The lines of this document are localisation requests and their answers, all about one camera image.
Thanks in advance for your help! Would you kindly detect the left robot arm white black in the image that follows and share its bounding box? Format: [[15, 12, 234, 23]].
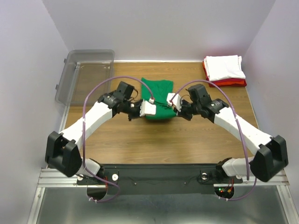
[[45, 82, 146, 184]]

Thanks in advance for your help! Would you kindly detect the white folded t-shirt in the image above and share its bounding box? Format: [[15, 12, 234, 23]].
[[204, 55, 246, 82]]

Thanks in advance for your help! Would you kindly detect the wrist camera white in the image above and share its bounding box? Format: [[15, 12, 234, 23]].
[[140, 100, 156, 117], [166, 93, 182, 112]]

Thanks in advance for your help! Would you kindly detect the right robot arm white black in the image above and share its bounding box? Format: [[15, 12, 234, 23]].
[[167, 84, 289, 182]]

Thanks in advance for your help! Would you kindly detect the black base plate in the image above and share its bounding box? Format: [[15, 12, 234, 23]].
[[77, 163, 242, 200]]

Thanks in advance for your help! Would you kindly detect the clear plastic storage bin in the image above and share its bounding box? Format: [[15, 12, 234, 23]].
[[55, 49, 114, 106]]

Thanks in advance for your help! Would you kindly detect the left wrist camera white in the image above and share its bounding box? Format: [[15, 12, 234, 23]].
[[140, 100, 156, 117]]

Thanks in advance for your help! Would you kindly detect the green t-shirt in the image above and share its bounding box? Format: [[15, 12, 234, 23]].
[[141, 78, 176, 120]]

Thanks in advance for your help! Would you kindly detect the aluminium rail frame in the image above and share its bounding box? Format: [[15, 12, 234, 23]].
[[27, 62, 291, 224]]

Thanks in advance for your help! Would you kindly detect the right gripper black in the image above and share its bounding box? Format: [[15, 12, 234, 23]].
[[173, 99, 201, 121]]

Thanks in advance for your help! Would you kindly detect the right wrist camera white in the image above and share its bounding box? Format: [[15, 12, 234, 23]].
[[166, 93, 182, 112]]

